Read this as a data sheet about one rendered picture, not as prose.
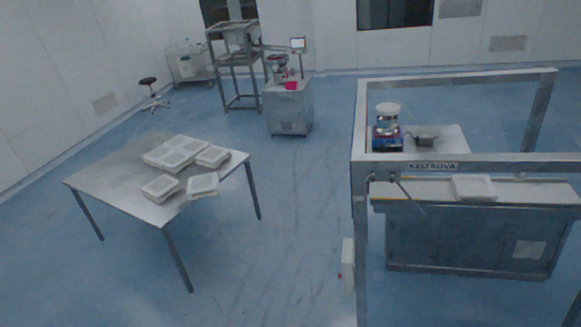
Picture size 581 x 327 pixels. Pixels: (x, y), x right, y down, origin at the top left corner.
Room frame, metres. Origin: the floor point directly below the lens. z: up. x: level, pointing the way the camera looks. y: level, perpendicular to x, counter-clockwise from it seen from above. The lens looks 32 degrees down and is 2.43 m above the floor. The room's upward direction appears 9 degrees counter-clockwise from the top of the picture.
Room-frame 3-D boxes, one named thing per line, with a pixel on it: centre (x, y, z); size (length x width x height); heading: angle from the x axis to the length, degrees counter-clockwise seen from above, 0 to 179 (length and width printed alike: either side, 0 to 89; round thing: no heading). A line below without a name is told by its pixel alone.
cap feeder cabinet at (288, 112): (4.77, -0.18, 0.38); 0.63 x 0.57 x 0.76; 68
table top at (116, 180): (2.82, 1.25, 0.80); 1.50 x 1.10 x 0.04; 52
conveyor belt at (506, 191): (1.81, -1.24, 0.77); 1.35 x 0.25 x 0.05; 73
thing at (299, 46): (4.83, -0.43, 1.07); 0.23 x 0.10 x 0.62; 68
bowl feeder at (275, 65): (4.84, -0.16, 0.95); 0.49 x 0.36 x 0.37; 68
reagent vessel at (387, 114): (1.94, -0.70, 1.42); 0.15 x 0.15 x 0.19
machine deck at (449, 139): (1.94, -0.88, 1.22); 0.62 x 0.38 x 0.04; 73
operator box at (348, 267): (1.22, -0.25, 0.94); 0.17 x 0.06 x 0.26; 163
